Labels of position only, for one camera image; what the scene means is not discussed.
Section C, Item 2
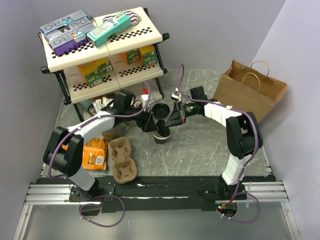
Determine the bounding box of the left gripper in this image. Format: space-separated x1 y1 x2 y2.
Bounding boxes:
124 101 159 133

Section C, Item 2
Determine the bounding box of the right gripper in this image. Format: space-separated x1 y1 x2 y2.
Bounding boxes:
165 100 198 128

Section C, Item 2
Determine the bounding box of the black white paper cup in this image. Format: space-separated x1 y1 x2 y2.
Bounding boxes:
152 130 171 145

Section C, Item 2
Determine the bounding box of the black plastic cup lid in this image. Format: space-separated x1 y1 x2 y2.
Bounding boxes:
156 119 171 138

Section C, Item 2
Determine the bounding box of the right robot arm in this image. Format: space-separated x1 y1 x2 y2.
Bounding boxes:
164 86 263 199

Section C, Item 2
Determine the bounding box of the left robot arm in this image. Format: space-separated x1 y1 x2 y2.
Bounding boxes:
43 90 159 201

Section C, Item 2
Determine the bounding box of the purple wavy round pack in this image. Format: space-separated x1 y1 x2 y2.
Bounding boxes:
102 10 141 27

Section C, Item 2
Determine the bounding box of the cardboard cup carrier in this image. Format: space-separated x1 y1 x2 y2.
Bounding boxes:
108 136 138 184

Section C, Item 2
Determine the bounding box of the cup of straws and napkins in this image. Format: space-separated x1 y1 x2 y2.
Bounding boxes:
86 96 123 142

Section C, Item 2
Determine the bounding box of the orange snack bag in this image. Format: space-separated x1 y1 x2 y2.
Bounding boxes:
62 138 110 171

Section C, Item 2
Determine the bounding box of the cream three-tier shelf rack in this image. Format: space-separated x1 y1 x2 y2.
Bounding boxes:
38 7 170 121

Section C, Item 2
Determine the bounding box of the yellow green box right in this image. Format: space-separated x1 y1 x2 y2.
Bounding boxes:
139 44 158 67

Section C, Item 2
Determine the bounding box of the orange green box right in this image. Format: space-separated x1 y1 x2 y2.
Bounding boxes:
121 48 140 65

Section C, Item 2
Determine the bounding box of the yellow green snack box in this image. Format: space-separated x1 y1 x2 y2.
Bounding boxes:
85 57 113 88

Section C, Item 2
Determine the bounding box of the brown paper bag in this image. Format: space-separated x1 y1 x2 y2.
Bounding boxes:
213 60 288 122

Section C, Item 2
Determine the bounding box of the orange green snack box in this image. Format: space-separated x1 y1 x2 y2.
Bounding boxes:
77 61 99 77

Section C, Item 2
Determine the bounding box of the teal carton box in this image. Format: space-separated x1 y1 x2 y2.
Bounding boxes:
86 12 131 48

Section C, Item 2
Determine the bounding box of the purple RO box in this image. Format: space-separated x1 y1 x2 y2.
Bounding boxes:
44 22 96 57

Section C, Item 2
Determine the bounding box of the silver blue RO box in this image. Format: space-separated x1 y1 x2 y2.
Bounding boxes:
39 10 94 34

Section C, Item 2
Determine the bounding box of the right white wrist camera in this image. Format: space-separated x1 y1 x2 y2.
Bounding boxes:
171 90 182 102

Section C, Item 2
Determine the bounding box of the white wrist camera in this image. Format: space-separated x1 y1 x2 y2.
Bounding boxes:
171 90 182 102
140 88 152 107

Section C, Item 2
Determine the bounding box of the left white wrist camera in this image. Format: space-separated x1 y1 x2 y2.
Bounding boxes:
140 88 152 107

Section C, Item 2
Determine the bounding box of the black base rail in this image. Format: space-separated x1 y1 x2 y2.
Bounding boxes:
24 174 289 216

